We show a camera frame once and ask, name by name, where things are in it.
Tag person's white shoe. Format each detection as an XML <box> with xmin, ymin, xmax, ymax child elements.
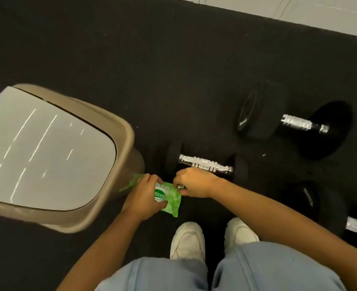
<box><xmin>224</xmin><ymin>217</ymin><xmax>260</xmax><ymax>251</ymax></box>
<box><xmin>169</xmin><ymin>221</ymin><xmax>206</xmax><ymax>261</ymax></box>

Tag light blue jeans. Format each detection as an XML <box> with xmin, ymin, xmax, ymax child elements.
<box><xmin>95</xmin><ymin>241</ymin><xmax>347</xmax><ymax>291</ymax></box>

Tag person's left hand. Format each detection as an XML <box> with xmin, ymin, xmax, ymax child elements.
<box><xmin>122</xmin><ymin>173</ymin><xmax>168</xmax><ymax>222</ymax></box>

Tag person's left forearm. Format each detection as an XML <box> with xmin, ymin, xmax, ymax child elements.
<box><xmin>56</xmin><ymin>208</ymin><xmax>143</xmax><ymax>291</ymax></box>

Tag beige plastic trash bin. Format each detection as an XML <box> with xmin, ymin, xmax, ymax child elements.
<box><xmin>0</xmin><ymin>83</ymin><xmax>145</xmax><ymax>234</ymax></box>

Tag large black chrome-handled dumbbell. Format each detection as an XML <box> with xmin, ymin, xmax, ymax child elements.
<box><xmin>237</xmin><ymin>82</ymin><xmax>354</xmax><ymax>161</ymax></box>
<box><xmin>287</xmin><ymin>180</ymin><xmax>357</xmax><ymax>240</ymax></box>

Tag green wet wipes packet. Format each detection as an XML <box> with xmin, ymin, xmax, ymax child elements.
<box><xmin>119</xmin><ymin>174</ymin><xmax>185</xmax><ymax>218</ymax></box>

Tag person's right hand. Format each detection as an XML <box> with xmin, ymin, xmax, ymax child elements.
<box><xmin>173</xmin><ymin>167</ymin><xmax>225</xmax><ymax>199</ymax></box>

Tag person's white left shoe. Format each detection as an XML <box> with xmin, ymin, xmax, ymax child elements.
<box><xmin>169</xmin><ymin>221</ymin><xmax>206</xmax><ymax>261</ymax></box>

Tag small black chrome-handled dumbbell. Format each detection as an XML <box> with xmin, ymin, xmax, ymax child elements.
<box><xmin>163</xmin><ymin>142</ymin><xmax>249</xmax><ymax>183</ymax></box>

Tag person's right forearm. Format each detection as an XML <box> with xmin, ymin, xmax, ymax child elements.
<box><xmin>210</xmin><ymin>178</ymin><xmax>357</xmax><ymax>291</ymax></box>

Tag grey swing bin lid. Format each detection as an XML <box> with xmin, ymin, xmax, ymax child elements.
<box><xmin>0</xmin><ymin>86</ymin><xmax>117</xmax><ymax>211</ymax></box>

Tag person's white right shoe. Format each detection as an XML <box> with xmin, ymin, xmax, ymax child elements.
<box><xmin>224</xmin><ymin>217</ymin><xmax>260</xmax><ymax>251</ymax></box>

